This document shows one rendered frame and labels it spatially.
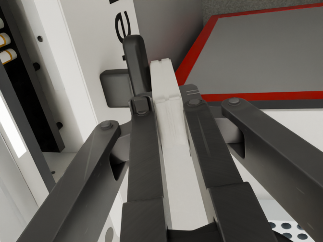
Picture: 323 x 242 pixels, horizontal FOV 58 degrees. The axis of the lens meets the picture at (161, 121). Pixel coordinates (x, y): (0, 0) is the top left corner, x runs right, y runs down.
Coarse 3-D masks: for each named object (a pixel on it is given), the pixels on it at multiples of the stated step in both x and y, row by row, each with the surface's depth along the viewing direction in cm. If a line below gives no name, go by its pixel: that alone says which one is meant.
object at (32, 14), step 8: (24, 0) 26; (32, 0) 26; (24, 8) 27; (32, 8) 26; (32, 16) 27; (32, 24) 27; (40, 24) 27; (40, 32) 27; (40, 40) 28; (40, 48) 28; (48, 48) 28; (48, 56) 29; (48, 64) 29; (48, 72) 30; (56, 72) 29; (56, 80) 30; (56, 88) 30; (64, 88) 30
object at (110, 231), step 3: (111, 228) 37; (108, 231) 37; (111, 231) 37; (108, 234) 37; (111, 234) 37; (105, 237) 36; (108, 237) 37; (111, 237) 37; (105, 240) 36; (108, 240) 37; (111, 240) 37
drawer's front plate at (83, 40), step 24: (48, 0) 17; (72, 0) 18; (96, 0) 21; (120, 0) 24; (48, 24) 18; (72, 24) 18; (96, 24) 21; (120, 24) 24; (72, 48) 18; (96, 48) 21; (120, 48) 24; (72, 72) 19; (96, 72) 21; (72, 96) 20; (96, 96) 21; (96, 120) 21; (120, 120) 24; (120, 192) 24; (120, 216) 25
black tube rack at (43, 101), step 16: (0, 0) 25; (0, 16) 25; (0, 32) 26; (16, 32) 26; (0, 48) 27; (16, 48) 26; (16, 64) 28; (32, 64) 28; (16, 80) 28; (32, 80) 28; (32, 96) 29; (32, 112) 30; (48, 112) 30; (32, 128) 31; (48, 128) 30; (48, 144) 32
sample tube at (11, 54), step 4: (8, 48) 26; (0, 52) 26; (4, 52) 26; (8, 52) 26; (12, 52) 26; (0, 56) 25; (4, 56) 26; (8, 56) 26; (12, 56) 26; (16, 56) 27; (4, 60) 26; (8, 60) 26
